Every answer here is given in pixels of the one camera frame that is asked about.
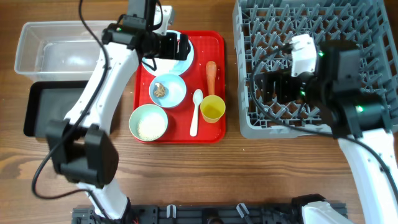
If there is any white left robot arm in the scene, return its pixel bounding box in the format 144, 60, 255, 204
45, 1, 192, 223

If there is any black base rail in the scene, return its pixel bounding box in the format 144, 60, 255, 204
71, 203, 348, 224

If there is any white rice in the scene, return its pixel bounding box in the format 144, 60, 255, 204
137, 113, 167, 141

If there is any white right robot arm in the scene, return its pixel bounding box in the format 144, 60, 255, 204
249, 40, 397, 223

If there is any grey dishwasher rack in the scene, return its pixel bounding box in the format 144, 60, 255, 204
233, 0, 397, 139

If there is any black tray bin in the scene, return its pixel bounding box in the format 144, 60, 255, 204
23, 81, 87, 138

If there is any small light blue bowl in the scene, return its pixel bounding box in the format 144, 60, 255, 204
149, 74, 187, 108

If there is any red serving tray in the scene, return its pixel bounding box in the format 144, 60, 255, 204
153, 30, 226, 144

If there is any white plastic spoon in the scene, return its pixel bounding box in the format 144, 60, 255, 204
190, 89, 203, 137

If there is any green bowl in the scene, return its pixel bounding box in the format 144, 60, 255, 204
129, 104, 169, 142

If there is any orange carrot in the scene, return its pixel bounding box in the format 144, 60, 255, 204
206, 61, 217, 95

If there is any yellow plastic cup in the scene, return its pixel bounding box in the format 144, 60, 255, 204
200, 95, 226, 123

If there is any large light blue plate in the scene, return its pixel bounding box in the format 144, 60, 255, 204
141, 30, 194, 77

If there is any brown food scrap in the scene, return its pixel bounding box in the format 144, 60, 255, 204
154, 83, 167, 98

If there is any clear plastic bin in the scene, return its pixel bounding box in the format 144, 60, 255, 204
14, 21, 101, 82

